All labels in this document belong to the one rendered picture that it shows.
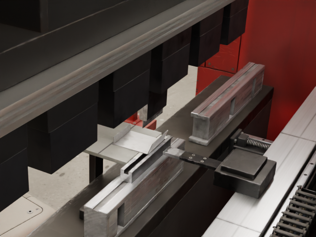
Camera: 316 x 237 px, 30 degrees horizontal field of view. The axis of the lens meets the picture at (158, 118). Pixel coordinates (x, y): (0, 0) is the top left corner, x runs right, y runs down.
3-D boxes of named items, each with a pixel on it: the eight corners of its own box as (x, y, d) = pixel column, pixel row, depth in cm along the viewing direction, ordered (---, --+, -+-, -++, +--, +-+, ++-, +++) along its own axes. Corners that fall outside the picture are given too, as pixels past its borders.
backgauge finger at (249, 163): (176, 146, 149) (177, 128, 147) (274, 175, 139) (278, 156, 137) (154, 166, 140) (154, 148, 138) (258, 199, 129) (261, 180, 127)
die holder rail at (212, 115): (246, 86, 215) (249, 61, 211) (261, 89, 213) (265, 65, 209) (188, 141, 175) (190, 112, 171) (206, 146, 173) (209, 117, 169)
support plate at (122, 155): (77, 111, 163) (77, 108, 163) (161, 136, 153) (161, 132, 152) (36, 137, 149) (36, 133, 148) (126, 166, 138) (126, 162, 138)
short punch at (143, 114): (158, 111, 145) (160, 75, 141) (166, 113, 145) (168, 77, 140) (138, 127, 137) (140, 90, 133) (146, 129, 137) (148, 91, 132)
